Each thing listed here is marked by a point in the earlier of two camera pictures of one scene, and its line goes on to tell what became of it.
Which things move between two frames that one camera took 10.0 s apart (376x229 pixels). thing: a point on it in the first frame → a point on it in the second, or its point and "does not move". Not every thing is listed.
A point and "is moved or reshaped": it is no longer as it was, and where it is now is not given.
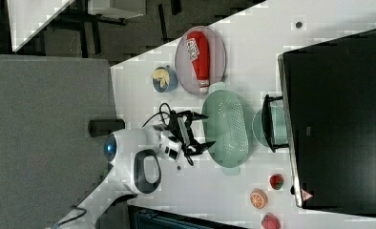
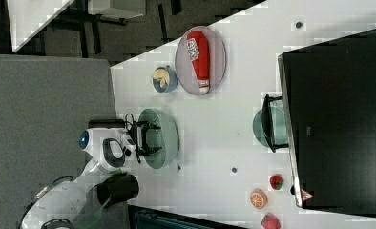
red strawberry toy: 276,181 does not move
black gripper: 179,126 → 138,133
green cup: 270,125 does not move
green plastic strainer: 227,126 is moved or reshaped
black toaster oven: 334,116 does not move
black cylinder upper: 104,127 does not move
